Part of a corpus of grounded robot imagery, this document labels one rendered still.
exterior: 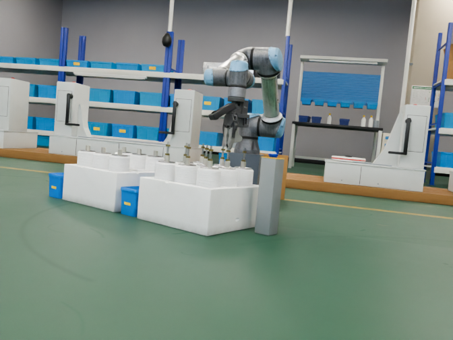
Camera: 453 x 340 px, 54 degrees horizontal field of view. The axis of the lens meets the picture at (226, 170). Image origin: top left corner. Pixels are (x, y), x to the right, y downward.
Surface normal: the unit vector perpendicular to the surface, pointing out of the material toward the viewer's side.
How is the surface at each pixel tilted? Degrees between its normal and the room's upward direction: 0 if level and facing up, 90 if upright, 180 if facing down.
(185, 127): 90
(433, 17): 90
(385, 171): 90
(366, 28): 90
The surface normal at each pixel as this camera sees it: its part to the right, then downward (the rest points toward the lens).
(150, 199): -0.59, 0.00
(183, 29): -0.22, 0.05
